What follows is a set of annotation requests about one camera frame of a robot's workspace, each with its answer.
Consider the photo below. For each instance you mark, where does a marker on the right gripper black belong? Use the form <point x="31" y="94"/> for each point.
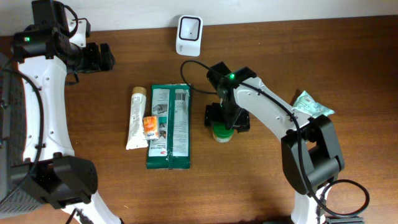
<point x="240" y="122"/>

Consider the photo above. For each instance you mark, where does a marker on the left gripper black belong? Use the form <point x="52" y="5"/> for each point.
<point x="93" y="56"/>

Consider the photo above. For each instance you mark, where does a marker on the green lid small jar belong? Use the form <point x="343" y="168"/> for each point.
<point x="221" y="133"/>

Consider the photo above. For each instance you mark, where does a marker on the light green tissue packet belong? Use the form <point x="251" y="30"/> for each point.
<point x="306" y="104"/>

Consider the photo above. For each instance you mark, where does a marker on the green 3M wipes packet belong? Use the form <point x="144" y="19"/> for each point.
<point x="171" y="104"/>

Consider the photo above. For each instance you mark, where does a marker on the small orange packet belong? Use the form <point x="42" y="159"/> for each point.
<point x="151" y="127"/>

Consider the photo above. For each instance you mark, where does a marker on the white cream tube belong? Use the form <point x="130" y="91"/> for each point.
<point x="136" y="138"/>

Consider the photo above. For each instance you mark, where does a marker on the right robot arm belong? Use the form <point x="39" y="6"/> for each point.
<point x="311" y="154"/>

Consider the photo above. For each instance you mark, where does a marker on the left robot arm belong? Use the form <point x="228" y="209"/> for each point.
<point x="46" y="52"/>

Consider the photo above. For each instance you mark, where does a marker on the white barcode scanner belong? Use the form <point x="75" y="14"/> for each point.
<point x="189" y="34"/>

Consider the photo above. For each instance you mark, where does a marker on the grey plastic mesh basket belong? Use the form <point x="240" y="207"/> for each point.
<point x="9" y="124"/>

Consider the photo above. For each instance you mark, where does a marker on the black right arm base rail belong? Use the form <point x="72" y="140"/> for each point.
<point x="328" y="220"/>

